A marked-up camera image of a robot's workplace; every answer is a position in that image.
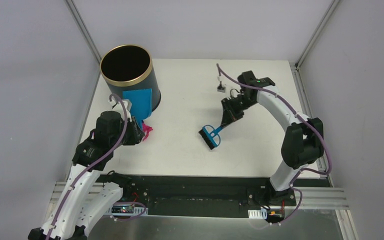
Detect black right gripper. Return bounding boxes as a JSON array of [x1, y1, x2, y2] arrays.
[[221, 94, 257, 128]]

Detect blue hand brush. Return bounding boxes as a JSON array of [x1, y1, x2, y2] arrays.
[[198, 124, 227, 150]]

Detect blue plastic dustpan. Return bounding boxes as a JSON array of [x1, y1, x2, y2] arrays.
[[122, 88, 152, 130]]

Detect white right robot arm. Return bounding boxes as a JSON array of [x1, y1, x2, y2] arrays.
[[220, 70, 324, 205]]

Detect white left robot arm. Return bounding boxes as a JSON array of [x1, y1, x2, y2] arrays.
[[27, 110, 145, 240]]

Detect pink paper scrap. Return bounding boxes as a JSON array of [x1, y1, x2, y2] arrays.
[[142, 122, 154, 141]]

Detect dark blue gold-rimmed bin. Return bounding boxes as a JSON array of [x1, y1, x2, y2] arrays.
[[99, 44, 162, 112]]

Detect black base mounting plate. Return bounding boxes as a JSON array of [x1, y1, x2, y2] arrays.
[[100, 172, 299, 220]]

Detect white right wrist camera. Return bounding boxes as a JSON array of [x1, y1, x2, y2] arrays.
[[216, 76, 226, 93]]

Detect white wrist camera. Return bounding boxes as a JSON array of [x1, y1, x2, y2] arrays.
[[216, 76, 226, 93], [121, 99, 132, 120]]

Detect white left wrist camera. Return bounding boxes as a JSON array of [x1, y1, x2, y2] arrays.
[[121, 99, 132, 120]]

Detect left white slotted cable duct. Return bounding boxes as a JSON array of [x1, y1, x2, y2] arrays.
[[104, 204, 149, 217]]

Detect white slotted cable duct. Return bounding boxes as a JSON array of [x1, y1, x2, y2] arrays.
[[247, 208, 268, 220], [104, 204, 149, 217]]

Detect right white slotted cable duct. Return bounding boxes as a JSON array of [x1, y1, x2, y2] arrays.
[[247, 208, 268, 220]]

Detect aluminium frame rail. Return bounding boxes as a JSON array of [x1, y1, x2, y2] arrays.
[[64, 0, 102, 64]]

